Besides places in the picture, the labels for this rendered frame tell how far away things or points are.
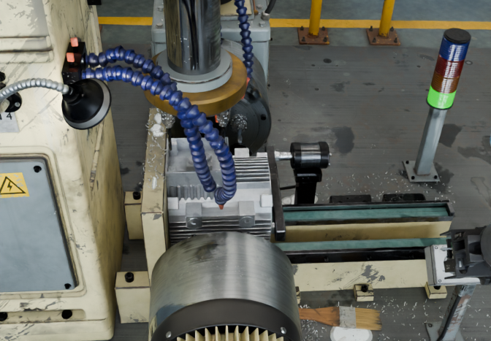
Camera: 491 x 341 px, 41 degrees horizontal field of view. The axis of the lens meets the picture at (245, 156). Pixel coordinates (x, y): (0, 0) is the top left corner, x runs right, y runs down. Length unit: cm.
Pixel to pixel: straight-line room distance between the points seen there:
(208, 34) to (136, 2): 314
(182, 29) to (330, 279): 67
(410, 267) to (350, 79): 80
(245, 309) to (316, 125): 119
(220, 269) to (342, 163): 81
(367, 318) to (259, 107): 51
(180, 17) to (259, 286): 43
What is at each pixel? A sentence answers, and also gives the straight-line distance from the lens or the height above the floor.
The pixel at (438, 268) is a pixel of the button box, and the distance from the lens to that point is 123.
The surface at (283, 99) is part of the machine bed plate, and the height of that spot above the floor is 80.
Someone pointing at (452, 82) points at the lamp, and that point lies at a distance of 160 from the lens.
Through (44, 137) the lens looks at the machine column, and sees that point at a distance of 102.
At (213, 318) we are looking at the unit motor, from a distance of 74.
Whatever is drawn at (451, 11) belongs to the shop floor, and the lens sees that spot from 430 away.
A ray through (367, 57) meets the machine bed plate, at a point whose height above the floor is 80.
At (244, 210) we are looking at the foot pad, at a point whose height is 107.
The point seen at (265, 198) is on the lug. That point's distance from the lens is 125.
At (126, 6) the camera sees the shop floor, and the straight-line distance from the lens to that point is 415.
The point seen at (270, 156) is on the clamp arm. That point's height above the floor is 103.
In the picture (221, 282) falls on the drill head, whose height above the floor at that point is 116.
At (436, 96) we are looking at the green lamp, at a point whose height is 106.
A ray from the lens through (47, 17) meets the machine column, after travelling 91.
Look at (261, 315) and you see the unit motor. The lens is 75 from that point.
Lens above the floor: 197
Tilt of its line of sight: 42 degrees down
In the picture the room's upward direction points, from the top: 1 degrees clockwise
